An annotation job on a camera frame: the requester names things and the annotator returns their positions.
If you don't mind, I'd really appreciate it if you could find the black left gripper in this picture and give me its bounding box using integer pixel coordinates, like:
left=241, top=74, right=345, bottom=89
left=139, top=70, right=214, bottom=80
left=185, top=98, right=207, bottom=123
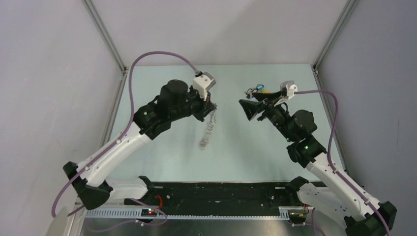
left=170, top=85, right=216, bottom=122

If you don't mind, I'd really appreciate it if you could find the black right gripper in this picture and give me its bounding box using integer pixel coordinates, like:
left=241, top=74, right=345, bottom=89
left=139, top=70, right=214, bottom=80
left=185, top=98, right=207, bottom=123
left=238, top=91, right=295, bottom=142

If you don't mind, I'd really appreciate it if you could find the large metal keyring disc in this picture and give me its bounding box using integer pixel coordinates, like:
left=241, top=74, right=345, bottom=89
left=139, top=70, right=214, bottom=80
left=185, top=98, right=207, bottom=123
left=199, top=104, right=217, bottom=150

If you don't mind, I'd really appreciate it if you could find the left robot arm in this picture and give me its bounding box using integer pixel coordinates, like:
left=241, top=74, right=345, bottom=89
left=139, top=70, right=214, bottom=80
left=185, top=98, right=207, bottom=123
left=63, top=75, right=216, bottom=210

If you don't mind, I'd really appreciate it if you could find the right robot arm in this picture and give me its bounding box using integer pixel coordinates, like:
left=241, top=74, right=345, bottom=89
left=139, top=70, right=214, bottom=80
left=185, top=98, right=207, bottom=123
left=239, top=90, right=397, bottom=236

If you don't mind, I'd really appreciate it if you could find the bunch of coloured keys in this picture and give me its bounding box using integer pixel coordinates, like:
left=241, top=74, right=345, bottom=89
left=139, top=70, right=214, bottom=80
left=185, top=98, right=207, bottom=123
left=244, top=84, right=270, bottom=99

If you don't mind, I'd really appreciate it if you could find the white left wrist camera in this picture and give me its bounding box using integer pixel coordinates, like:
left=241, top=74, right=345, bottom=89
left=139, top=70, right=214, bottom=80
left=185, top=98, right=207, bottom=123
left=192, top=72, right=216, bottom=101

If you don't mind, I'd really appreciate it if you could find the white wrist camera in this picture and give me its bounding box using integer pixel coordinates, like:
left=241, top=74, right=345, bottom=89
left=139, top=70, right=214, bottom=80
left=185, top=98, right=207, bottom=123
left=192, top=72, right=216, bottom=101
left=274, top=80, right=298, bottom=106

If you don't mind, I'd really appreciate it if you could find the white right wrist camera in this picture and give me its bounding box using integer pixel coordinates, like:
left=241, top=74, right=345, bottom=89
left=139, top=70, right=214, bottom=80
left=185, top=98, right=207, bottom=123
left=274, top=80, right=298, bottom=106

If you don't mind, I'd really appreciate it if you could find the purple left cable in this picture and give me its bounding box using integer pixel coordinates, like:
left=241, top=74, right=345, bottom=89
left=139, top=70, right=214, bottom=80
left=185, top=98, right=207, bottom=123
left=51, top=51, right=201, bottom=218

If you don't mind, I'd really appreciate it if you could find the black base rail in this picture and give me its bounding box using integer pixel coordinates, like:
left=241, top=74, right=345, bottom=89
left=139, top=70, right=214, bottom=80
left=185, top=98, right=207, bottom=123
left=140, top=182, right=304, bottom=216

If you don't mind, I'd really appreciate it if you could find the right aluminium frame post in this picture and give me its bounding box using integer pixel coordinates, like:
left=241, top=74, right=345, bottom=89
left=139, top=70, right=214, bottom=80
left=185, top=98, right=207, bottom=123
left=312, top=0, right=359, bottom=75

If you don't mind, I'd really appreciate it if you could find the aluminium frame post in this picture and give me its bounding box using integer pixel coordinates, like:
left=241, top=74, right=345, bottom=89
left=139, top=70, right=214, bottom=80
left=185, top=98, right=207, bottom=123
left=312, top=0, right=359, bottom=75
left=81, top=0, right=128, bottom=76

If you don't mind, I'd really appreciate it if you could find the left aluminium frame post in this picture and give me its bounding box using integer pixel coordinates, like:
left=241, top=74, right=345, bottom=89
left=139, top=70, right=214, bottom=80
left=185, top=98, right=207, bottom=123
left=81, top=0, right=128, bottom=76

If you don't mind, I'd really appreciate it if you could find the white slotted cable duct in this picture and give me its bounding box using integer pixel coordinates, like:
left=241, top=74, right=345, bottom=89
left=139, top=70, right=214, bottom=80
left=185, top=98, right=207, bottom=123
left=85, top=207, right=306, bottom=220

